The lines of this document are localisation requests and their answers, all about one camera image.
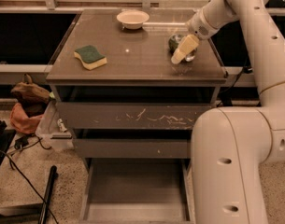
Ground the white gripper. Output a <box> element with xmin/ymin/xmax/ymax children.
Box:
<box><xmin>171</xmin><ymin>7</ymin><xmax>220</xmax><ymax>64</ymax></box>

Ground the green soda can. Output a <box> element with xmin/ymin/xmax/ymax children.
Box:
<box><xmin>168</xmin><ymin>34</ymin><xmax>196</xmax><ymax>63</ymax></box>

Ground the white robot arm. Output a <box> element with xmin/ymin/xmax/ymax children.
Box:
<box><xmin>172</xmin><ymin>0</ymin><xmax>285</xmax><ymax>224</ymax></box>

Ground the grey drawer cabinet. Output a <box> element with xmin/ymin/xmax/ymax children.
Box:
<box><xmin>46</xmin><ymin>8</ymin><xmax>229</xmax><ymax>224</ymax></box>

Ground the grey top drawer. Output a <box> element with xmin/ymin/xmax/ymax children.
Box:
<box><xmin>57</xmin><ymin>86</ymin><xmax>214</xmax><ymax>130</ymax></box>

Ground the grey drawer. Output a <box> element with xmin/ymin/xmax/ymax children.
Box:
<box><xmin>57</xmin><ymin>86</ymin><xmax>214</xmax><ymax>130</ymax></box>
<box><xmin>79</xmin><ymin>159</ymin><xmax>193</xmax><ymax>224</ymax></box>
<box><xmin>73</xmin><ymin>129</ymin><xmax>192</xmax><ymax>159</ymax></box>

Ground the grey middle drawer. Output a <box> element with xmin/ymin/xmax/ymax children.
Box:
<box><xmin>73</xmin><ymin>129</ymin><xmax>192</xmax><ymax>159</ymax></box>

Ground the grey bottom drawer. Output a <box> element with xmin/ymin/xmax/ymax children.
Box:
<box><xmin>79</xmin><ymin>159</ymin><xmax>193</xmax><ymax>224</ymax></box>

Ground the white bowl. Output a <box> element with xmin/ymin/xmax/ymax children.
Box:
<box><xmin>117</xmin><ymin>10</ymin><xmax>150</xmax><ymax>30</ymax></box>

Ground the green yellow sponge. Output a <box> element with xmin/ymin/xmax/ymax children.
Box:
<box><xmin>74</xmin><ymin>45</ymin><xmax>107</xmax><ymax>70</ymax></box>

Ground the clear plastic bin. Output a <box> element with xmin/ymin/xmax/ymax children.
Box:
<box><xmin>36</xmin><ymin>101</ymin><xmax>73</xmax><ymax>151</ymax></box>

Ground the orange cloth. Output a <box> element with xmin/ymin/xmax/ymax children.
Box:
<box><xmin>10</xmin><ymin>103</ymin><xmax>43</xmax><ymax>134</ymax></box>

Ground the black stand leg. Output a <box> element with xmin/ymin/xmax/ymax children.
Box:
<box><xmin>38</xmin><ymin>165</ymin><xmax>57</xmax><ymax>224</ymax></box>

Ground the black floor cable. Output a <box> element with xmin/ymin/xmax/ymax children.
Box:
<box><xmin>0</xmin><ymin>133</ymin><xmax>61</xmax><ymax>224</ymax></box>

